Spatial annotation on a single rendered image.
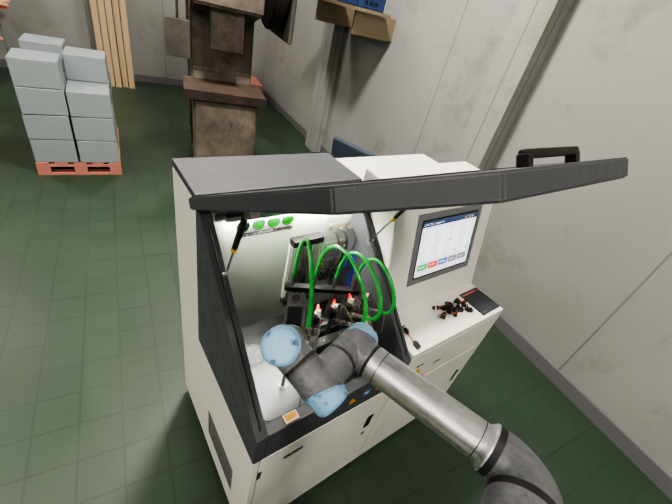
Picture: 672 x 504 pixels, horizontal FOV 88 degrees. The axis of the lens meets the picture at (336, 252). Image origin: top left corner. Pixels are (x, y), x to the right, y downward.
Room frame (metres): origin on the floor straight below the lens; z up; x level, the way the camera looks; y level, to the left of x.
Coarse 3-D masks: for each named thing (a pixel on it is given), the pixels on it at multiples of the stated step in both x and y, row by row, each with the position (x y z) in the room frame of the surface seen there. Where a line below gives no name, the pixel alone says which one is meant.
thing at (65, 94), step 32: (32, 64) 3.06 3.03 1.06; (64, 64) 3.48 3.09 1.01; (96, 64) 3.63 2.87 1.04; (32, 96) 3.02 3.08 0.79; (64, 96) 3.17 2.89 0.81; (96, 96) 3.32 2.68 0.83; (32, 128) 2.99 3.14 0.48; (64, 128) 3.13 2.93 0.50; (96, 128) 3.29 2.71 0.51; (64, 160) 3.09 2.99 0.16; (96, 160) 3.26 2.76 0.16
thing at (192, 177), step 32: (192, 160) 1.18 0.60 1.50; (224, 160) 1.25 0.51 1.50; (256, 160) 1.32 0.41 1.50; (288, 160) 1.41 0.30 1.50; (320, 160) 1.50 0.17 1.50; (352, 160) 1.69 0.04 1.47; (384, 160) 1.81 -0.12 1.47; (416, 160) 1.95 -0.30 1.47; (192, 192) 0.97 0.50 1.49; (224, 192) 1.01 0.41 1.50; (192, 224) 0.97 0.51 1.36; (192, 256) 0.98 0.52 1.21; (192, 288) 0.99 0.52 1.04; (192, 320) 1.00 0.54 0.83; (192, 352) 1.02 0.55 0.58; (192, 384) 1.04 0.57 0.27
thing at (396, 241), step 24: (384, 168) 1.48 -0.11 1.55; (408, 168) 1.56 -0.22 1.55; (432, 168) 1.64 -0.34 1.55; (456, 168) 1.74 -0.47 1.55; (384, 216) 1.29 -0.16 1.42; (408, 216) 1.29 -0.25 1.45; (480, 216) 1.65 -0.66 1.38; (384, 240) 1.26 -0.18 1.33; (408, 240) 1.29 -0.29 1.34; (480, 240) 1.67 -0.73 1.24; (408, 264) 1.29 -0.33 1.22; (408, 288) 1.29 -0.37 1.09; (432, 288) 1.40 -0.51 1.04; (456, 288) 1.54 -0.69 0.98; (456, 336) 1.21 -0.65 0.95; (480, 336) 1.43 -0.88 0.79; (432, 360) 1.14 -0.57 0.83; (456, 360) 1.34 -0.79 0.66; (384, 432) 1.09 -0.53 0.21
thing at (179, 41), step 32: (192, 0) 3.94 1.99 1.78; (224, 0) 4.01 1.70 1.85; (256, 0) 4.16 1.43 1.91; (288, 0) 4.30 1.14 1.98; (192, 32) 4.33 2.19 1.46; (224, 32) 4.06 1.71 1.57; (288, 32) 4.35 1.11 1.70; (192, 64) 4.35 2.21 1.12; (224, 64) 4.50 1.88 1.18; (192, 96) 3.79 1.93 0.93; (224, 96) 3.94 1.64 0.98; (256, 96) 4.18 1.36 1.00; (192, 128) 4.22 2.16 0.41; (224, 128) 3.98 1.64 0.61
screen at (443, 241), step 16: (464, 208) 1.55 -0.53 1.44; (480, 208) 1.64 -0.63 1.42; (432, 224) 1.39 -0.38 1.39; (448, 224) 1.47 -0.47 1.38; (464, 224) 1.55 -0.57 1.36; (416, 240) 1.32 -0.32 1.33; (432, 240) 1.39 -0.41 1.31; (448, 240) 1.47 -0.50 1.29; (464, 240) 1.56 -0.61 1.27; (416, 256) 1.32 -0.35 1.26; (432, 256) 1.39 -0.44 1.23; (448, 256) 1.48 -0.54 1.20; (464, 256) 1.57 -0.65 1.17; (416, 272) 1.32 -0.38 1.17; (432, 272) 1.40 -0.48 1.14
